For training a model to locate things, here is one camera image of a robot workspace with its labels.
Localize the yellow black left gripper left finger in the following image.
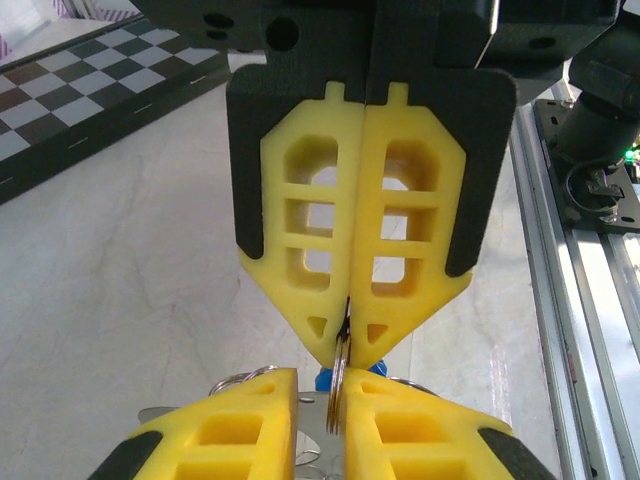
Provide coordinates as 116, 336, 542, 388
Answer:
87, 367, 300, 480

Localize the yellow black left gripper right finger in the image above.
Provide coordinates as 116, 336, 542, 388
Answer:
343, 368, 557, 480

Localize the clear plastic bag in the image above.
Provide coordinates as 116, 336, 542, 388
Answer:
137, 298, 442, 480

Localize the blue head key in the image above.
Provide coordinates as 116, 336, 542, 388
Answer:
313, 357, 390, 392

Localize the small circuit board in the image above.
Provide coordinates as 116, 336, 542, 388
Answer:
619, 142, 640, 181

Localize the black grey chessboard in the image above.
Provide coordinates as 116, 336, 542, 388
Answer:
0, 13, 232, 206

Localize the thin black wire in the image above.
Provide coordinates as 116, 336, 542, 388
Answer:
563, 155, 627, 222

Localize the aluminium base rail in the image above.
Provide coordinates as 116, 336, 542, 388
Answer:
509, 102, 640, 480

